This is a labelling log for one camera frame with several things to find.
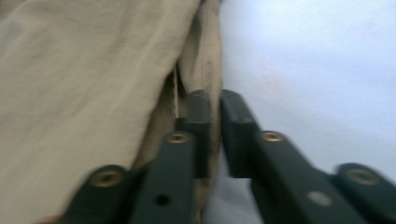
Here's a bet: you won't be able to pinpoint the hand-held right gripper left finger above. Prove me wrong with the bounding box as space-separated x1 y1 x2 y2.
174 89 213 180

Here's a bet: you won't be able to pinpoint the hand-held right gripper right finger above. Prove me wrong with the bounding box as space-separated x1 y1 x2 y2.
219 89 263 179

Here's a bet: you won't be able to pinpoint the khaki pants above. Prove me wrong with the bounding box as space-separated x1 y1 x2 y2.
0 0 224 224

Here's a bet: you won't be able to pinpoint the white table mat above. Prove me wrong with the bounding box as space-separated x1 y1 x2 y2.
202 0 396 224

